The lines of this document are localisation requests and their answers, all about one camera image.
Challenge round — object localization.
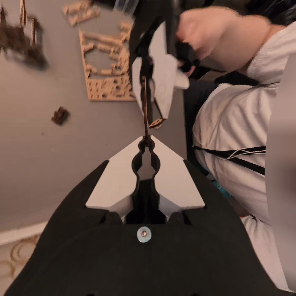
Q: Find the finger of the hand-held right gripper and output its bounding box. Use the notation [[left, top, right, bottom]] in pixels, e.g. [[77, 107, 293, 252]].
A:
[[131, 56, 146, 116], [148, 21, 190, 119]]

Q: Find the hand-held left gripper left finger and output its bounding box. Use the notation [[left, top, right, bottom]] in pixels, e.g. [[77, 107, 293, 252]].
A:
[[85, 136, 146, 219]]

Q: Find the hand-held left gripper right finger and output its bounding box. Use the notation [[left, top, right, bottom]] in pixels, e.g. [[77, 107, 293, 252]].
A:
[[148, 135, 206, 220]]

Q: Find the long wooden part with holes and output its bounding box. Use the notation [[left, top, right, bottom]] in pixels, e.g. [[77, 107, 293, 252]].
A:
[[141, 76, 150, 146]]

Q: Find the small wooden plate with holes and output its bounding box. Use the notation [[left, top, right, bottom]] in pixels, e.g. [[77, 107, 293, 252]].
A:
[[148, 117, 166, 129]]

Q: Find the laser-cut wooden parts sheet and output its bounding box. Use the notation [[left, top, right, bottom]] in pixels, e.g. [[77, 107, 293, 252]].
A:
[[62, 0, 101, 26], [79, 21, 137, 102]]

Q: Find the large dark brown wooden model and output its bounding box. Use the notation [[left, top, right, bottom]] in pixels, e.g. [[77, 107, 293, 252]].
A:
[[0, 0, 49, 71]]

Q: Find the person's right hand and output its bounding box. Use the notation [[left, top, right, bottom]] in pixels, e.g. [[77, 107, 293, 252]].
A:
[[176, 6, 273, 78]]

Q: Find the teal cloth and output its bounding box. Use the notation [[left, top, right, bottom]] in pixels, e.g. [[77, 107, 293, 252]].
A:
[[209, 178, 232, 199]]

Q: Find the person's white clothing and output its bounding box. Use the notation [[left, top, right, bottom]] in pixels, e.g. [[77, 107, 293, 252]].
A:
[[192, 21, 296, 289]]

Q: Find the small dark brown wooden assembly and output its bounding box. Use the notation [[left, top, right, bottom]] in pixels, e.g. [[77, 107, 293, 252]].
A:
[[51, 106, 70, 126]]

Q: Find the white box with gold rings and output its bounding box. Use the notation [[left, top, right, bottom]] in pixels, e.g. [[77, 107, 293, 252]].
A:
[[0, 221, 49, 292]]

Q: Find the white string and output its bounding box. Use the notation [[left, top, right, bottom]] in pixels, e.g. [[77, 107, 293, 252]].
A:
[[228, 148, 266, 160]]

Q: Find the black strap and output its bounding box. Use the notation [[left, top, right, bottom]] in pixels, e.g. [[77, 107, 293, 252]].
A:
[[193, 145, 266, 175]]

